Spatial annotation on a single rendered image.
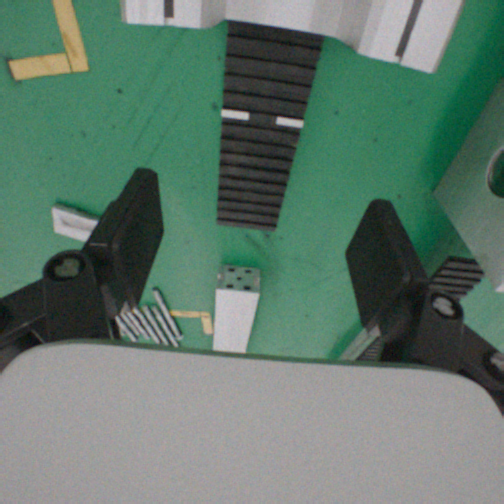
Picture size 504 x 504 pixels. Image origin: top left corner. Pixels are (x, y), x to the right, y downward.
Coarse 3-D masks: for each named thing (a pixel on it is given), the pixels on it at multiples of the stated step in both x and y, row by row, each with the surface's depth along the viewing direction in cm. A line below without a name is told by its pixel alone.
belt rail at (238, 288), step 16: (224, 272) 27; (240, 272) 27; (256, 272) 28; (224, 288) 26; (240, 288) 26; (256, 288) 26; (224, 304) 27; (240, 304) 27; (256, 304) 27; (224, 320) 30; (240, 320) 30; (224, 336) 32; (240, 336) 32
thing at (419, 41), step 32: (128, 0) 7; (160, 0) 7; (192, 0) 7; (224, 0) 9; (256, 0) 10; (288, 0) 10; (320, 0) 10; (352, 0) 9; (384, 0) 7; (416, 0) 7; (448, 0) 6; (320, 32) 10; (352, 32) 8; (384, 32) 7; (416, 32) 7; (448, 32) 7; (416, 64) 8
